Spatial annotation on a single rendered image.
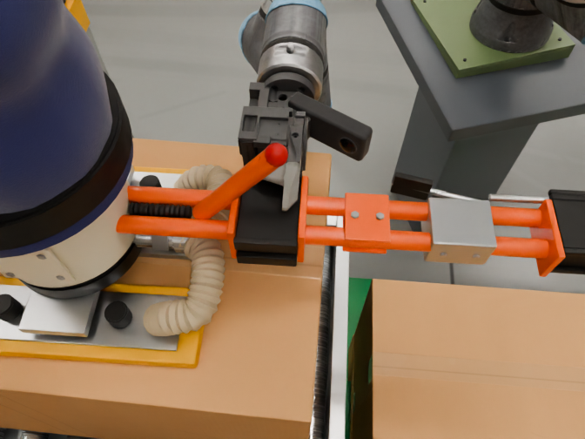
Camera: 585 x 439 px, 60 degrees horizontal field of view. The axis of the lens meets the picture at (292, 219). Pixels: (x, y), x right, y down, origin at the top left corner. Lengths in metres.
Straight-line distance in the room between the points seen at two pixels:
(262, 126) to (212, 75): 1.75
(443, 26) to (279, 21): 0.71
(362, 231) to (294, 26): 0.31
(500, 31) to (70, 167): 1.07
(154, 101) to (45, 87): 1.88
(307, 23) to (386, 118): 1.48
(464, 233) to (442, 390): 0.58
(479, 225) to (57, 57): 0.44
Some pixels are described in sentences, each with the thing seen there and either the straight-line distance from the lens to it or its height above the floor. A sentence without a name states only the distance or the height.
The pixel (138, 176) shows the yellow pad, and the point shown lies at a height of 1.00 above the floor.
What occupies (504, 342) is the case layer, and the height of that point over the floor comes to 0.54.
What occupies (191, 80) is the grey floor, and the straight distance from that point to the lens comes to 2.37.
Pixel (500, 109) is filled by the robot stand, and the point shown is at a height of 0.75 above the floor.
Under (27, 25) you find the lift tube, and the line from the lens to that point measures 0.40.
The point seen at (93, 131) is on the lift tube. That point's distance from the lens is 0.48.
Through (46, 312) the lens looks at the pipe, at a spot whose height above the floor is 1.02.
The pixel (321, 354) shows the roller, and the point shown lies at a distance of 1.10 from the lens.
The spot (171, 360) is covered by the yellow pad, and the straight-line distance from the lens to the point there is 0.65.
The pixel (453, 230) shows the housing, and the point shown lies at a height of 1.12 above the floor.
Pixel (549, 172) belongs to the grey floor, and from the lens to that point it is 2.23.
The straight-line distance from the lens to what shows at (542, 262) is 0.63.
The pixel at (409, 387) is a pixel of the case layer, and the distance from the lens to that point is 1.11.
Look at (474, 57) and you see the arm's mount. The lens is 1.32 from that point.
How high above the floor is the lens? 1.60
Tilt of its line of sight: 59 degrees down
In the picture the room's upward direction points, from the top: straight up
